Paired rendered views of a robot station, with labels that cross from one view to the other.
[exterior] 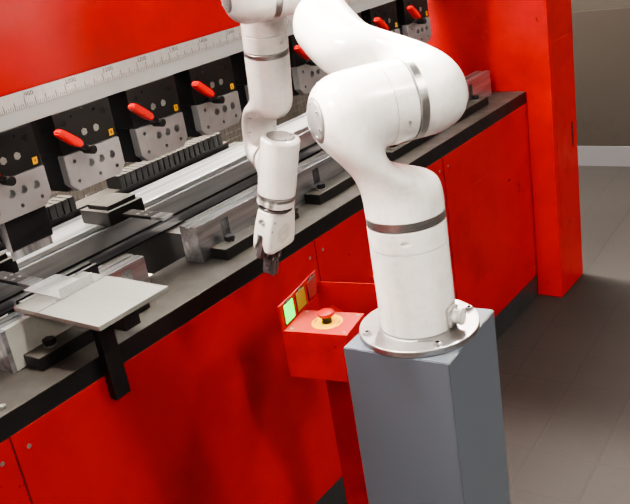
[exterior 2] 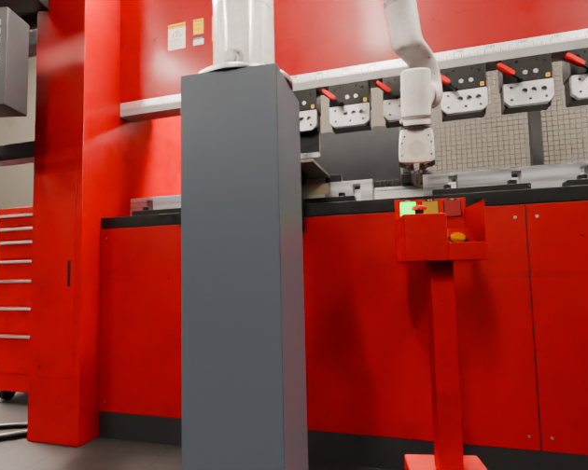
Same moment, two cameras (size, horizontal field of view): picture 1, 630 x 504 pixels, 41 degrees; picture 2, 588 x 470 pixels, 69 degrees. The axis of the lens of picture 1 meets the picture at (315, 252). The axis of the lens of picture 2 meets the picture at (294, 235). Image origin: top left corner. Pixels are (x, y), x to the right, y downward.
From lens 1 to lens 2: 1.66 m
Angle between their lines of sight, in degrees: 71
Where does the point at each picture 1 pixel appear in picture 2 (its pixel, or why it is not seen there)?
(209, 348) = (378, 240)
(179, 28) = (438, 43)
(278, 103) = (397, 36)
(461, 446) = (187, 157)
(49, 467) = not seen: hidden behind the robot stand
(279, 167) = (403, 89)
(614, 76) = not seen: outside the picture
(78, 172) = (336, 117)
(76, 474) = not seen: hidden behind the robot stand
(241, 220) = (471, 183)
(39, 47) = (331, 51)
